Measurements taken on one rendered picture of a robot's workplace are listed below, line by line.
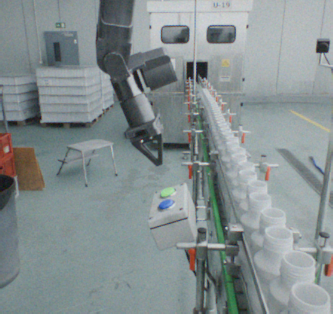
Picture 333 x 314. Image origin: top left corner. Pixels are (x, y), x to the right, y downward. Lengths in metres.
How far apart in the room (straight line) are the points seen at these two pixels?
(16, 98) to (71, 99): 1.15
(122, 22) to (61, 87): 6.20
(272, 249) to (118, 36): 0.41
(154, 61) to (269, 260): 0.39
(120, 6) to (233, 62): 4.26
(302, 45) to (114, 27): 10.30
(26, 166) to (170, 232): 3.11
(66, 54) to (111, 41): 10.29
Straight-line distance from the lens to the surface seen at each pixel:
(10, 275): 2.41
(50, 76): 6.80
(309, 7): 10.88
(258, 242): 0.54
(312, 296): 0.41
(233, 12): 4.83
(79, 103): 6.68
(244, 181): 0.68
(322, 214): 1.62
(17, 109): 7.30
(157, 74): 0.63
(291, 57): 10.71
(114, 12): 0.57
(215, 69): 4.76
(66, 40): 10.87
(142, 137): 0.65
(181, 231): 0.63
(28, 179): 3.75
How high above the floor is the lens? 1.40
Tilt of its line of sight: 17 degrees down
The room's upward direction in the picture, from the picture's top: straight up
